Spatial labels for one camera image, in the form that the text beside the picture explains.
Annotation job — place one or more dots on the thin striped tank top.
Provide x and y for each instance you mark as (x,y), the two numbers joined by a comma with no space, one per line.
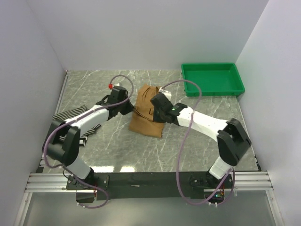
(62,116)

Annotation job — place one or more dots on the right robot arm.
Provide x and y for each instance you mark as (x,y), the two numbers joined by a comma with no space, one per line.
(232,139)

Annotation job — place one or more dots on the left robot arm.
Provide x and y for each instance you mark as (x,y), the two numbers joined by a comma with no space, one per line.
(62,143)

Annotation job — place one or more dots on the black base beam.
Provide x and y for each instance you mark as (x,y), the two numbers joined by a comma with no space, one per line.
(194,185)

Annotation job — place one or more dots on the tan tank top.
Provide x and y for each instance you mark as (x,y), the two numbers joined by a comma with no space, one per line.
(142,117)

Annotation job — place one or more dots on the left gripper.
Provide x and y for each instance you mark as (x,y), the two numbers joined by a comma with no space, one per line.
(130,108)

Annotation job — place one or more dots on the aluminium rail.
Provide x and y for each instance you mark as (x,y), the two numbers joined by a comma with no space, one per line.
(56,183)
(55,95)

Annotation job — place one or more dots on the aluminium front rail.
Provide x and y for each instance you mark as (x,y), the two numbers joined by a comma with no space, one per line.
(56,183)

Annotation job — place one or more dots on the aluminium left side rail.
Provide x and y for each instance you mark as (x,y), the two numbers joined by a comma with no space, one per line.
(55,95)

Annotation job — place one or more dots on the green plastic bin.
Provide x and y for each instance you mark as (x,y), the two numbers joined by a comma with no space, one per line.
(214,79)

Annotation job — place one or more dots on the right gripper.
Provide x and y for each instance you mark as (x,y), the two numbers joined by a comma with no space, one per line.
(156,118)

